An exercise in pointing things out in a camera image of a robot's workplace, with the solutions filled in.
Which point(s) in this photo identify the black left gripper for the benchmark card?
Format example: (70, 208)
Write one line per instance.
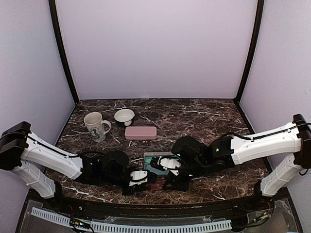
(135, 188)

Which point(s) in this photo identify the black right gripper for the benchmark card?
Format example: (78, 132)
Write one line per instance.
(180, 185)

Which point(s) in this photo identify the clear pink sunglasses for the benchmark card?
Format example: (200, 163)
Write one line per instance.
(158, 185)

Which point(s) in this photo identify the grey case teal lining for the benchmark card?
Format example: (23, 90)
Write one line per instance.
(148, 156)

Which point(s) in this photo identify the pink glasses case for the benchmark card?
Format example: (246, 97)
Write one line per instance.
(140, 133)

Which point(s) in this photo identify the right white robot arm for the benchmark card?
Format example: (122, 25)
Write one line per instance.
(193, 159)

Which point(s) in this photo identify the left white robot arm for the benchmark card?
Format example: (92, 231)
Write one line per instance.
(21, 151)

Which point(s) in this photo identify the small circuit board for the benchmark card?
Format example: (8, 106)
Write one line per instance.
(78, 223)

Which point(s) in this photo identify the beige ceramic mug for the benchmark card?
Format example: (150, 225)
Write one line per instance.
(97, 127)

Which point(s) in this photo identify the white bowl dark exterior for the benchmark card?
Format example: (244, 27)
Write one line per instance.
(124, 117)

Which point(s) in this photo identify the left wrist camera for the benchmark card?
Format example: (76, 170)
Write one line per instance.
(140, 177)

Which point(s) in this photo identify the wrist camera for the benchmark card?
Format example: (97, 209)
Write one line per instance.
(165, 163)
(140, 177)

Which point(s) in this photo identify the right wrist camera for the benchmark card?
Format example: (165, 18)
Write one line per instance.
(165, 163)

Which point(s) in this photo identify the black front table rail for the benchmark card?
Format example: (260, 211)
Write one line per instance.
(225, 208)

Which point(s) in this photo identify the white slotted cable duct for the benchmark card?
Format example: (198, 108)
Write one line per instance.
(129, 226)

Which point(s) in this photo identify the black frame right post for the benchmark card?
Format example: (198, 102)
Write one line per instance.
(251, 51)

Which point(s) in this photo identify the black frame post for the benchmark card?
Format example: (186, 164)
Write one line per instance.
(61, 50)
(251, 51)

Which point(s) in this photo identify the black frame left post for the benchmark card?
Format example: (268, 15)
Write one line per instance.
(61, 50)

